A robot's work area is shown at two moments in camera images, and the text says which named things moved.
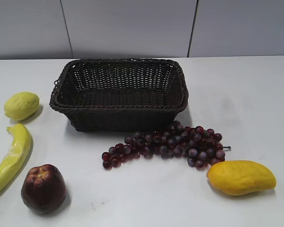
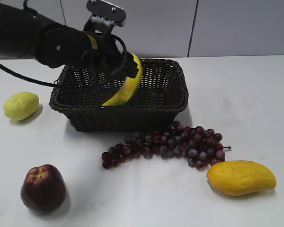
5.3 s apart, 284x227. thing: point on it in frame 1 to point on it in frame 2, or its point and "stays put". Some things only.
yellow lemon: x=22 y=105 stays put
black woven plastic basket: x=116 y=94 stays put
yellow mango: x=237 y=177 stays put
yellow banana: x=20 y=145 to x=131 y=83
